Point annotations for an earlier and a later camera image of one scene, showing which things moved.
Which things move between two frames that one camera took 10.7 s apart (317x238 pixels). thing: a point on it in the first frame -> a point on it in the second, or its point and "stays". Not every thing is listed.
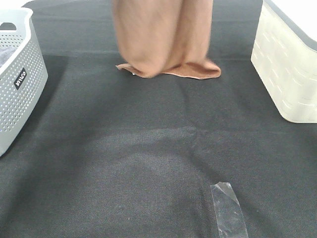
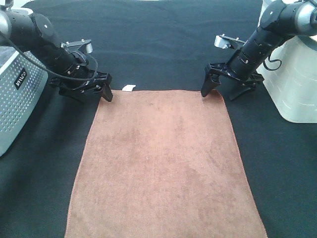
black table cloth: (107, 153) stays
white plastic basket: (285, 56) stays
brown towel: (166, 36) -> (164, 163)
